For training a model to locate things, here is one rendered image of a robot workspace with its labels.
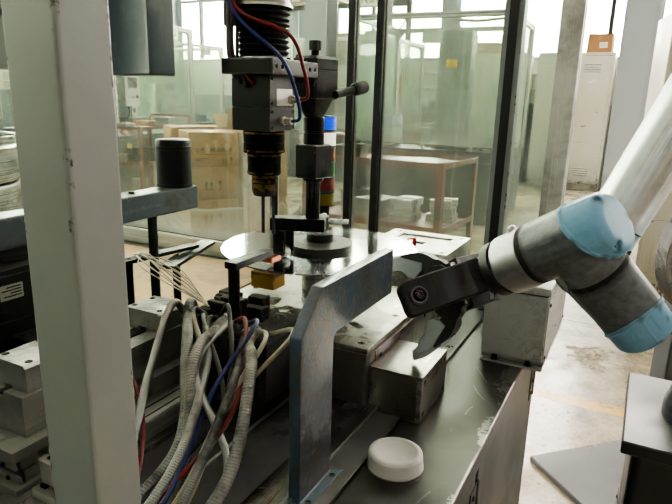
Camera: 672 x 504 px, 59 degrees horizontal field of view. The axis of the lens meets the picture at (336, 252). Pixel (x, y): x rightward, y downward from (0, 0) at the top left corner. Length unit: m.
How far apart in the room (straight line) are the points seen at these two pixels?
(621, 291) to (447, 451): 0.30
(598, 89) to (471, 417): 8.48
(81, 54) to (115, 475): 0.24
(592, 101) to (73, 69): 9.03
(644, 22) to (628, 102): 0.59
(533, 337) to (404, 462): 0.40
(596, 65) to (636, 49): 3.93
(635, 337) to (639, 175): 0.21
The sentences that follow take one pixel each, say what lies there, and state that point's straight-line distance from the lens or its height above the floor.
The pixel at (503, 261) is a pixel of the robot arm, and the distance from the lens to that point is 0.74.
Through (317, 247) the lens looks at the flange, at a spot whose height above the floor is 0.96.
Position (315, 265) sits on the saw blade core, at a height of 0.95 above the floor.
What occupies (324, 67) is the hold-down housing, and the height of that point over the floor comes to 1.24.
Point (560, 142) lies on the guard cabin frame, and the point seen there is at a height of 1.12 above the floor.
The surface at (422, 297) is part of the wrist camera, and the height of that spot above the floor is 0.96.
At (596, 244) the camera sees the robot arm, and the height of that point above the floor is 1.05.
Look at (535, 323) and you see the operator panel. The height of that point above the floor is 0.83.
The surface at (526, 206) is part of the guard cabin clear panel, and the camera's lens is 1.35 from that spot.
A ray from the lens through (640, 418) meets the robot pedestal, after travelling 1.02.
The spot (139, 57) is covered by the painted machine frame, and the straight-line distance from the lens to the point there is 0.86.
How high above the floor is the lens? 1.19
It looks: 15 degrees down
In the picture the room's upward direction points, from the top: 2 degrees clockwise
